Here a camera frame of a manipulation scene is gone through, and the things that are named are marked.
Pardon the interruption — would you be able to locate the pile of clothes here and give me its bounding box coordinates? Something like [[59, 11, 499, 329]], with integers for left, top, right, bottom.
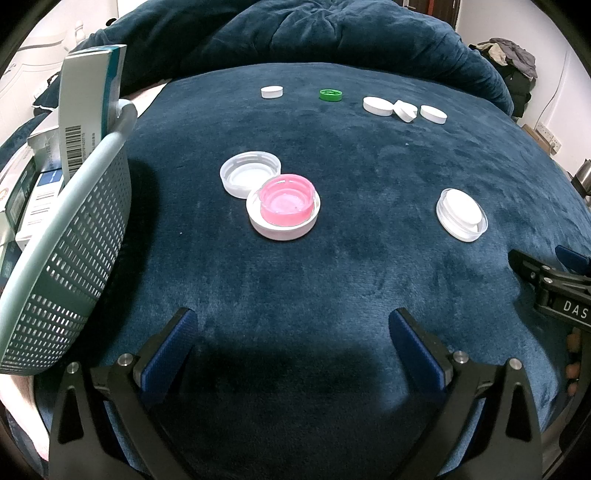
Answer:
[[468, 37, 539, 121]]

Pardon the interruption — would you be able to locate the person's right hand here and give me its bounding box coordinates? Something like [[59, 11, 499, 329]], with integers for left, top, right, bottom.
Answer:
[[566, 330, 583, 398]]

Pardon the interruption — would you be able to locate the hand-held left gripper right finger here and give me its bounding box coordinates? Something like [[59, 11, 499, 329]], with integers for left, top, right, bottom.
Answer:
[[389, 307, 543, 480]]

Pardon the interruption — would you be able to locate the white round cap insert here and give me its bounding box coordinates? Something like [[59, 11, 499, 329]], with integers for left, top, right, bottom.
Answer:
[[444, 190, 481, 232]]

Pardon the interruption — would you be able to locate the steel cup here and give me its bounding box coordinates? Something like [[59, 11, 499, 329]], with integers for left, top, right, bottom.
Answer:
[[573, 159, 591, 199]]

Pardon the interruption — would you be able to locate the dark blue plush blanket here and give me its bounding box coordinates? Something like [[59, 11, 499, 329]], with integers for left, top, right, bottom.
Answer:
[[28, 62, 591, 480]]

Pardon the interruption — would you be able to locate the pile of medicine boxes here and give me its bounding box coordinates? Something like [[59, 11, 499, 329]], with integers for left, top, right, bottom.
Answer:
[[0, 44, 127, 287]]

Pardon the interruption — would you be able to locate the pink bottle cap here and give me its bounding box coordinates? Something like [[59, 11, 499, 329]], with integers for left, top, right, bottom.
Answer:
[[259, 174, 315, 227]]

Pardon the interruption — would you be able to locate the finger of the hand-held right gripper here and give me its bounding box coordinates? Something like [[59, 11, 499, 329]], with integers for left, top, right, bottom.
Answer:
[[508, 248, 557, 301], [555, 244, 591, 280]]

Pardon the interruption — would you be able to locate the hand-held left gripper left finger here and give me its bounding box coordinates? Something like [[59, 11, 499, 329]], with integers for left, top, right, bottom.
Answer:
[[48, 307, 199, 480]]

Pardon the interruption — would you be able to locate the translucent large jar lid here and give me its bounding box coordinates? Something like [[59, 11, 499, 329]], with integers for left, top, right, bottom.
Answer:
[[220, 151, 282, 200]]

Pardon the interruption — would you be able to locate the dark blue piped pillow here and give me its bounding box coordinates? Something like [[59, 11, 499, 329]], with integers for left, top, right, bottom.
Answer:
[[32, 88, 63, 112]]

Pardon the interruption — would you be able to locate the white large jar lid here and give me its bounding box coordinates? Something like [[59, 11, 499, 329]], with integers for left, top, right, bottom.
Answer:
[[246, 187, 321, 241]]

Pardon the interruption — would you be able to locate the dark blue plush duvet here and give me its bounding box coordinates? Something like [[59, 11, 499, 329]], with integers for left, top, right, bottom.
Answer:
[[83, 0, 515, 116]]

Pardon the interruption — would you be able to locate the white flip-top lid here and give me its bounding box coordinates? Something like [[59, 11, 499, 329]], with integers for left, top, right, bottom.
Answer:
[[436, 187, 489, 243]]

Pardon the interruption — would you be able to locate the dark brown door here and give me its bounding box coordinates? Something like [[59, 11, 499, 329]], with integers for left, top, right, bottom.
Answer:
[[402, 0, 458, 28]]

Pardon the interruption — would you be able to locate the pale green perforated plastic basket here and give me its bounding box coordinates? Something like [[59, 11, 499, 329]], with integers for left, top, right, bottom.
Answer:
[[0, 99, 139, 374]]

